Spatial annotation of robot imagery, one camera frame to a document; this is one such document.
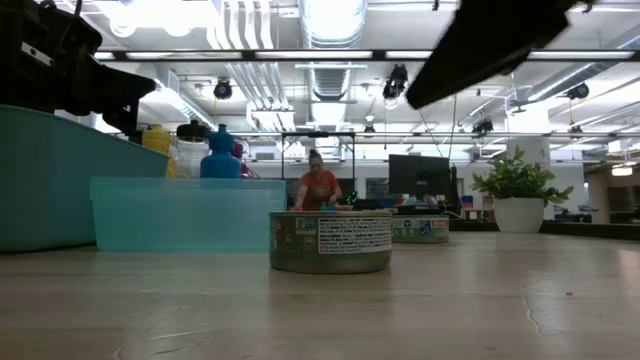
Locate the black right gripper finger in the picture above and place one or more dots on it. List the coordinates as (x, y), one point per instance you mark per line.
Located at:
(490, 45)

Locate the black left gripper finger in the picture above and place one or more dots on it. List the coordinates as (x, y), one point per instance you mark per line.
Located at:
(122, 90)
(127, 120)

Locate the yellow plastic water bottle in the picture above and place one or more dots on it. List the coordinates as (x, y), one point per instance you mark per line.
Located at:
(157, 140)

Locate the clear bottle with black cap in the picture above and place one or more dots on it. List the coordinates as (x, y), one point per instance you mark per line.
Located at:
(192, 152)

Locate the blue plastic water bottle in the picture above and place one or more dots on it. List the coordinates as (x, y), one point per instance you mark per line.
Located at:
(220, 160)

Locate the pink plastic water bottle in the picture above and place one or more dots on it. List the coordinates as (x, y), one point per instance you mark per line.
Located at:
(246, 167)

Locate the silver can with green label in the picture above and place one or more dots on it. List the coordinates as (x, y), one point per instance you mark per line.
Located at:
(420, 230)

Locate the labelled tuna can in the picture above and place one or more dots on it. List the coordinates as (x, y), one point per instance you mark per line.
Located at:
(330, 245)

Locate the black ceiling spotlight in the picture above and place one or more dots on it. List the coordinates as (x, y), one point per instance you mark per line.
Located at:
(482, 126)
(578, 91)
(223, 89)

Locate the teal plastic bin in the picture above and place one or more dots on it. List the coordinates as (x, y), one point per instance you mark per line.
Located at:
(50, 190)

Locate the translucent teal plastic tray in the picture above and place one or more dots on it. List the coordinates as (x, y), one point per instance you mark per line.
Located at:
(185, 215)

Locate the black computer monitor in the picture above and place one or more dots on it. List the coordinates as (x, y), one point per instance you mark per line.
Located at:
(417, 175)

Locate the small green potted plant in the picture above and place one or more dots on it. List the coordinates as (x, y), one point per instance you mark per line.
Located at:
(517, 200)

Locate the blue storage box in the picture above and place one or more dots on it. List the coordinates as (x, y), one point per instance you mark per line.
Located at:
(384, 202)

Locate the person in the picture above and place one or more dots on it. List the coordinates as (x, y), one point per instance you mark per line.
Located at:
(320, 187)

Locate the black overhead camera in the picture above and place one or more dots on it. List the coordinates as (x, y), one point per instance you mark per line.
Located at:
(396, 80)

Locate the black metal stand frame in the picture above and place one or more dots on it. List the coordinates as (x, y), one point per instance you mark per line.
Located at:
(282, 160)

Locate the black overhead frame bar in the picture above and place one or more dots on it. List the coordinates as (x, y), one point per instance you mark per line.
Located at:
(300, 55)

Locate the black aluminium table frame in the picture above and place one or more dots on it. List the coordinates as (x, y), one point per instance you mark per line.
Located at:
(590, 230)

